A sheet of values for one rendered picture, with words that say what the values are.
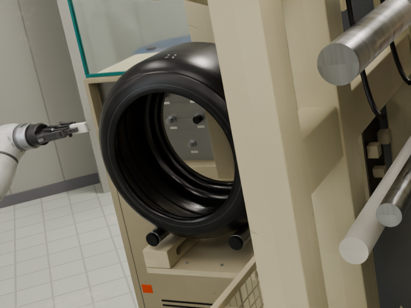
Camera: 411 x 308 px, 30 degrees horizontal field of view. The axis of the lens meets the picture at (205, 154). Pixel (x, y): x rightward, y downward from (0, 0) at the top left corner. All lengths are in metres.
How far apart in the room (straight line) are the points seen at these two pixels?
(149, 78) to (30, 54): 3.56
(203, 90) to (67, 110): 3.72
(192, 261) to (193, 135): 0.70
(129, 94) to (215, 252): 0.58
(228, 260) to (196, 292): 0.85
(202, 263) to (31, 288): 2.22
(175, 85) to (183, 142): 0.89
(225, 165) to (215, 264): 0.38
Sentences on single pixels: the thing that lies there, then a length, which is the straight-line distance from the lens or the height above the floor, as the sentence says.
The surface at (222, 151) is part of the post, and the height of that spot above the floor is 1.04.
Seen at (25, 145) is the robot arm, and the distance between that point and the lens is 2.58.
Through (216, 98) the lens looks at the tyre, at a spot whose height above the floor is 1.33.
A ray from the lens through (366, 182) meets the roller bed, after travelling 2.31.
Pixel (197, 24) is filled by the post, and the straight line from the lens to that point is 2.44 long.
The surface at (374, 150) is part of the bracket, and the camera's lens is 2.29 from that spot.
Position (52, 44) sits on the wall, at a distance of 5.64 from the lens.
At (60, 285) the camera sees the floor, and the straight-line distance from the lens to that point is 4.37.
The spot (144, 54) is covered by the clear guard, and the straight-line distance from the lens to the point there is 2.89.
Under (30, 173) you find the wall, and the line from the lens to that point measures 5.82.
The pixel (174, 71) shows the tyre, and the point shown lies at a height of 1.41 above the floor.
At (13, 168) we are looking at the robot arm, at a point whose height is 1.12.
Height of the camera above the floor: 1.82
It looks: 18 degrees down
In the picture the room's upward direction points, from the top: 11 degrees counter-clockwise
